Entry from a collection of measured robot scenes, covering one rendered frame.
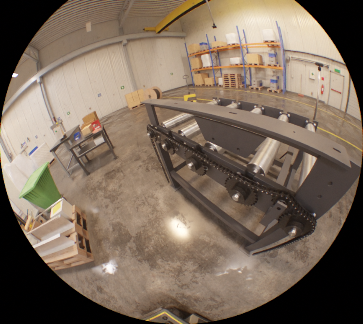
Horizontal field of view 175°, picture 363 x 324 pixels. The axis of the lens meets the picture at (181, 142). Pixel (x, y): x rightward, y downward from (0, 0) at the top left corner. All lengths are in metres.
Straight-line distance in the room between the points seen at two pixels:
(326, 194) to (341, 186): 0.06
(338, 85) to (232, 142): 9.56
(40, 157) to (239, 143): 6.86
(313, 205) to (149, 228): 1.43
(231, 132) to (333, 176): 0.40
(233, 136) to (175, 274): 1.27
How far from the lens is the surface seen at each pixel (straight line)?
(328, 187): 0.46
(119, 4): 11.16
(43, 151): 6.86
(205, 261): 1.30
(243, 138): 0.44
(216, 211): 1.05
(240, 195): 0.49
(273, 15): 10.31
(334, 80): 9.72
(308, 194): 0.48
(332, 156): 0.33
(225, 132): 0.47
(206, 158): 0.55
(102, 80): 10.52
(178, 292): 1.38
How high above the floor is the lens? 1.30
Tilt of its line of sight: 32 degrees down
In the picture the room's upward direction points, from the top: 13 degrees counter-clockwise
